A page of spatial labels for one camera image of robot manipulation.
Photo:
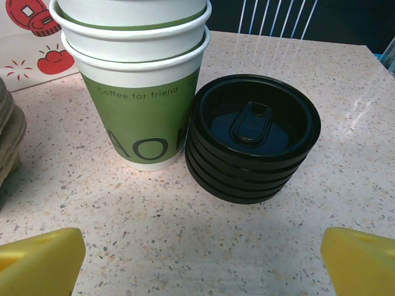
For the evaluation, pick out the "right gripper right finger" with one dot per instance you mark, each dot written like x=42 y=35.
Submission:
x=361 y=268

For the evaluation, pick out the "brown pulp cup carrier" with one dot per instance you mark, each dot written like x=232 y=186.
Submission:
x=12 y=126
x=4 y=92

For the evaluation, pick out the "white red-printed paper bag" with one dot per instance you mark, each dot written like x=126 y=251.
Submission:
x=18 y=52

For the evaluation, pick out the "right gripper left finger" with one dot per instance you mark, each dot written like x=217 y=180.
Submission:
x=40 y=265

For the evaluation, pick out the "black plastic cup lid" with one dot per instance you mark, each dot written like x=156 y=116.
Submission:
x=247 y=188
x=247 y=123
x=253 y=168
x=250 y=179
x=243 y=198

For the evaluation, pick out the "green white paper cup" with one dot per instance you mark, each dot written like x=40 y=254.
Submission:
x=132 y=49
x=142 y=123
x=129 y=13

